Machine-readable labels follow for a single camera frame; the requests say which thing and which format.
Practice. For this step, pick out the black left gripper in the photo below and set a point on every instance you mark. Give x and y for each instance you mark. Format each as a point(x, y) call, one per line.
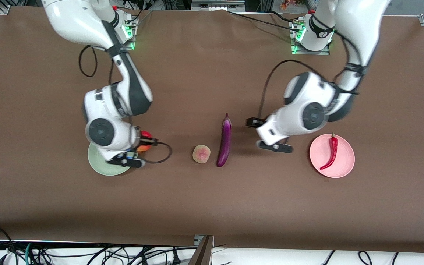
point(253, 122)

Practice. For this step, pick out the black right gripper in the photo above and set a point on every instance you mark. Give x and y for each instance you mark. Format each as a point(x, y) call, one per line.
point(146, 141)

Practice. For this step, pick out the red apple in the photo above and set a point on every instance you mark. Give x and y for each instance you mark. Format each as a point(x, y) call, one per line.
point(145, 134)

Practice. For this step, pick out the purple eggplant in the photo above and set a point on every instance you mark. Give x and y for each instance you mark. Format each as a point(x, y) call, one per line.
point(225, 143)

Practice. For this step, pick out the pink peach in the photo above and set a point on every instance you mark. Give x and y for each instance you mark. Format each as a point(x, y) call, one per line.
point(201, 154)

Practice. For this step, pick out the red chili pepper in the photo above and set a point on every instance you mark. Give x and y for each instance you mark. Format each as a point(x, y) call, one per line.
point(333, 147)

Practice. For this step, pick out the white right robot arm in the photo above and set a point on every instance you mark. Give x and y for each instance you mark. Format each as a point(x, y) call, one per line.
point(105, 110)

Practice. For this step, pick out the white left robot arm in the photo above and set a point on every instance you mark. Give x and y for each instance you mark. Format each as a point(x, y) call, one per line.
point(307, 99)

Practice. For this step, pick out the light green plate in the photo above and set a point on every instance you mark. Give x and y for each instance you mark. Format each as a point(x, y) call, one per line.
point(98, 165)

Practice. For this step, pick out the brown table cloth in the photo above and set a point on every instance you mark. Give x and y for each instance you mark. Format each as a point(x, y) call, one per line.
point(212, 73)

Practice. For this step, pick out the pink plate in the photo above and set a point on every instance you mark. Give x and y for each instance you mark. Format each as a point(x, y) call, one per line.
point(344, 162)

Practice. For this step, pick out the orange red object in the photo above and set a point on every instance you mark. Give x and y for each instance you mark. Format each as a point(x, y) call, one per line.
point(287, 4)

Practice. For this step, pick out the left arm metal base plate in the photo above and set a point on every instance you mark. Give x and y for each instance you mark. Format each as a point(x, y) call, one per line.
point(309, 52)

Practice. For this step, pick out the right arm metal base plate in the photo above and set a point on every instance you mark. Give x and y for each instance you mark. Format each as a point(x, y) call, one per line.
point(131, 46)

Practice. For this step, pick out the aluminium frame bar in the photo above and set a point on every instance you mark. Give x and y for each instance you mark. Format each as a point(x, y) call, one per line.
point(217, 4)

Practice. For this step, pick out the aluminium profile post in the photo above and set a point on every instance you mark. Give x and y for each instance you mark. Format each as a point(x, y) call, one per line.
point(202, 252)

